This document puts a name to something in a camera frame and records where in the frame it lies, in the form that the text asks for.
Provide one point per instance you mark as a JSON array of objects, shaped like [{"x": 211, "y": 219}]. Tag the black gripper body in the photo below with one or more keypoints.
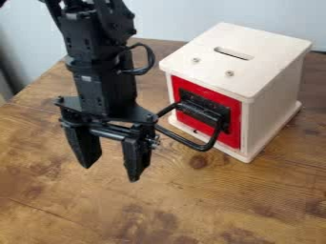
[{"x": 104, "y": 104}]

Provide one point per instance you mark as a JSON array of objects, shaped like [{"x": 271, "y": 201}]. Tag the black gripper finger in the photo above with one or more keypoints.
[
  {"x": 136, "y": 154},
  {"x": 84, "y": 144}
]

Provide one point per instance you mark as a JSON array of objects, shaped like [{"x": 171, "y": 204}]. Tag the red drawer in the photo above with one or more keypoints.
[{"x": 206, "y": 109}]

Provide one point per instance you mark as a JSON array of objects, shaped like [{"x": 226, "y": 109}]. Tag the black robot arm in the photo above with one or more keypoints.
[{"x": 95, "y": 26}]

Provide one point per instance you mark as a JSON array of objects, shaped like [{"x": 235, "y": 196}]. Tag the left screw on box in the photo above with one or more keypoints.
[{"x": 195, "y": 60}]

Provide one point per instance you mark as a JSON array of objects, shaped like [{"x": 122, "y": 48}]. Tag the screw on box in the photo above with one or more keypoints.
[
  {"x": 228, "y": 73},
  {"x": 195, "y": 60}
]

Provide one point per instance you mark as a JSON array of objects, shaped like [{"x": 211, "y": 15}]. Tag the right screw on box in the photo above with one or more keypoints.
[{"x": 228, "y": 73}]

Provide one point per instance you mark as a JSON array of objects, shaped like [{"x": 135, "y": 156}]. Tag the white wooden box cabinet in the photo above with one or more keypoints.
[{"x": 267, "y": 62}]

